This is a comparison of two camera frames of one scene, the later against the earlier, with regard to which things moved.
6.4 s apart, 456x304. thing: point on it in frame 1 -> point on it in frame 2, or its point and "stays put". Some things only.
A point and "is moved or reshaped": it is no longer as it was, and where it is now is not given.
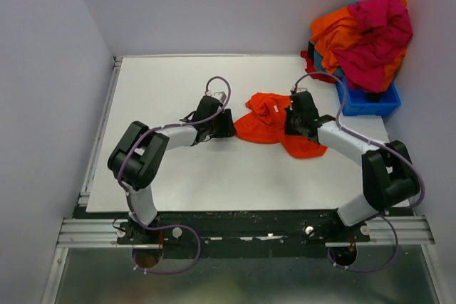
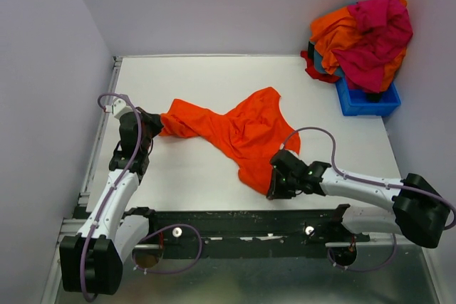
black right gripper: (288, 129) -> (275, 190)
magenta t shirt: (385, 29) stays put
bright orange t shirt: (265, 123) is moved or reshaped
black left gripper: (227, 129) -> (154, 119)
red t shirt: (311, 67) stays put
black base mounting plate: (241, 234) stays put
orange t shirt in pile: (338, 27) stays put
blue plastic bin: (358, 104) stays put
